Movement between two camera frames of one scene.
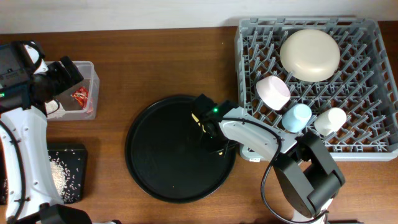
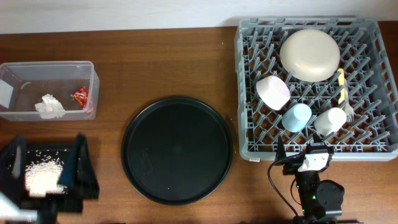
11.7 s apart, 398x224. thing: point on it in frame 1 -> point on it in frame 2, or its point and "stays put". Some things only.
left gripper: (58, 68) -> (86, 183)
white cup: (330, 122) stays put
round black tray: (166, 159) stays put
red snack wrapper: (81, 94) stays put
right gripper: (211, 147) -> (292, 163)
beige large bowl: (310, 55) stays put
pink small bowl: (273, 93) stays put
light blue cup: (296, 117) stays put
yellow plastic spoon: (197, 120) -> (341, 73)
